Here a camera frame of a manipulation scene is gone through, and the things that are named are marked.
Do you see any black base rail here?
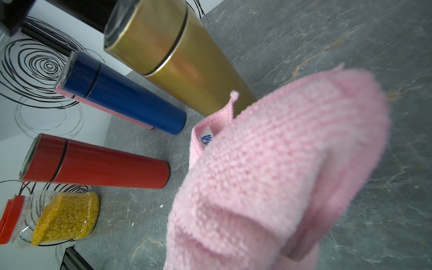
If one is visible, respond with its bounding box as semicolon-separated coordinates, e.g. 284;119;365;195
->
60;246;94;270

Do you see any red thermos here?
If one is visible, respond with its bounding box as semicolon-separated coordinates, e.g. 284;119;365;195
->
19;133;170;189

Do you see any pink microfiber cloth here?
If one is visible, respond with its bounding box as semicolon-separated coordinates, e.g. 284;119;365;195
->
164;65;390;270

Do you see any pink thermos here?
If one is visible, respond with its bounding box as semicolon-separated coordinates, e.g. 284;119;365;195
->
55;86;154;129

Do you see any blue thermos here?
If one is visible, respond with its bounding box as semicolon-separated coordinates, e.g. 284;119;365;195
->
55;51;186;135

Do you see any gold thermos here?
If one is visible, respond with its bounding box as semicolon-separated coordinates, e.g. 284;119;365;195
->
104;1;256;116

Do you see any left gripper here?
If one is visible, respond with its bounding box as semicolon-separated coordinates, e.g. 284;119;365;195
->
1;0;35;37

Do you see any red lid snack jar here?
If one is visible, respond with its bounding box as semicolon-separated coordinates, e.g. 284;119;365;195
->
1;190;100;246

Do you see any black thermos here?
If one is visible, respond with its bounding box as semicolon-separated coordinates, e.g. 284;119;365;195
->
47;0;117;33

